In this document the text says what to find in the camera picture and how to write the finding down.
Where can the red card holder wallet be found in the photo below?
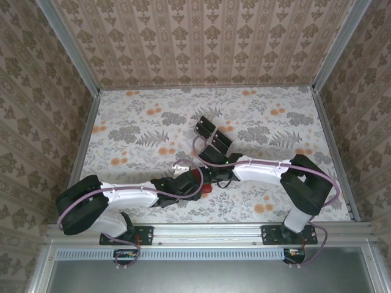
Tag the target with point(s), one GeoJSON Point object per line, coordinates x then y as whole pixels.
{"type": "Point", "coordinates": [207, 188]}

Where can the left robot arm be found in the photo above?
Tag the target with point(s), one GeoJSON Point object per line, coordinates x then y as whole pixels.
{"type": "Point", "coordinates": [131, 195]}

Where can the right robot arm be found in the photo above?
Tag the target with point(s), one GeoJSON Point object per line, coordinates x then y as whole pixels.
{"type": "Point", "coordinates": [259, 172]}

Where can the black credit card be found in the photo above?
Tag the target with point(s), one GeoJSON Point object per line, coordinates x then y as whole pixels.
{"type": "Point", "coordinates": [204, 129]}
{"type": "Point", "coordinates": [224, 135]}
{"type": "Point", "coordinates": [209, 121]}
{"type": "Point", "coordinates": [220, 143]}

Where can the grey metal panel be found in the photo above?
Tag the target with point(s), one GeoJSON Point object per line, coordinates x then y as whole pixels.
{"type": "Point", "coordinates": [207, 277]}

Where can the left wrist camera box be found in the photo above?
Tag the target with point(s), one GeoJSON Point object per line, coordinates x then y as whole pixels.
{"type": "Point", "coordinates": [181, 168]}

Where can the aluminium mounting rail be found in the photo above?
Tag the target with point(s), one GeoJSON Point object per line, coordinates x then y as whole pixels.
{"type": "Point", "coordinates": [207, 233]}

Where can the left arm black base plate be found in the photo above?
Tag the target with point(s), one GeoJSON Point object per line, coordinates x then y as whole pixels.
{"type": "Point", "coordinates": [146, 235]}

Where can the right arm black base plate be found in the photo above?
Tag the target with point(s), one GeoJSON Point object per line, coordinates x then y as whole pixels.
{"type": "Point", "coordinates": [268, 235]}

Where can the aluminium table edge rail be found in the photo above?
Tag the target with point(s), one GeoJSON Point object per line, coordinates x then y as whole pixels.
{"type": "Point", "coordinates": [86, 134]}
{"type": "Point", "coordinates": [207, 86]}
{"type": "Point", "coordinates": [327, 134]}

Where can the aluminium frame post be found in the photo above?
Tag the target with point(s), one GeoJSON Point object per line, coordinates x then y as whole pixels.
{"type": "Point", "coordinates": [68, 49]}
{"type": "Point", "coordinates": [339, 45]}

